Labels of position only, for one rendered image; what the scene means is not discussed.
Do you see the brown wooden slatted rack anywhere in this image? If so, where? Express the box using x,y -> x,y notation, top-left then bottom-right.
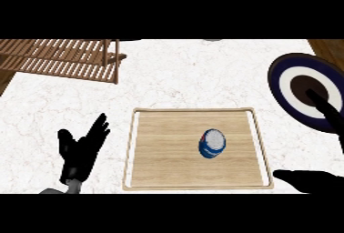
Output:
0,39 -> 127,85

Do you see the navy and white plate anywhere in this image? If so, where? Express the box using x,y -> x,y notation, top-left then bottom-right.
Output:
265,52 -> 344,135

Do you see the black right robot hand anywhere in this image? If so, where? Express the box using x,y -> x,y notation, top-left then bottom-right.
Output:
271,88 -> 344,195

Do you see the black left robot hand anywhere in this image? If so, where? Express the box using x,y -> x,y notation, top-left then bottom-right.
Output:
56,113 -> 112,186

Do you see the blue can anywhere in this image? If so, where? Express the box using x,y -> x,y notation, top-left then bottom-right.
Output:
198,127 -> 227,160

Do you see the pale wooden tray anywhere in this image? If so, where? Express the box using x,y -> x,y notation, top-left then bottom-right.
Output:
121,106 -> 276,192

